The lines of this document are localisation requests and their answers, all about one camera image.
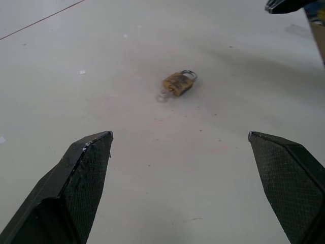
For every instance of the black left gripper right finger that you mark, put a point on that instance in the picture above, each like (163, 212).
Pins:
(289, 183)

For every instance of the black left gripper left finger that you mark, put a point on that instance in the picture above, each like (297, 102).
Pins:
(76, 188)

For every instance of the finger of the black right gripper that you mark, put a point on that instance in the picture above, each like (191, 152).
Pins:
(284, 5)

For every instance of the brown cardboard box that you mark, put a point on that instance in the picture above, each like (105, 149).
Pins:
(317, 28)

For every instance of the brass padlock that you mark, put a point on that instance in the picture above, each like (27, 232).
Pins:
(179, 83)

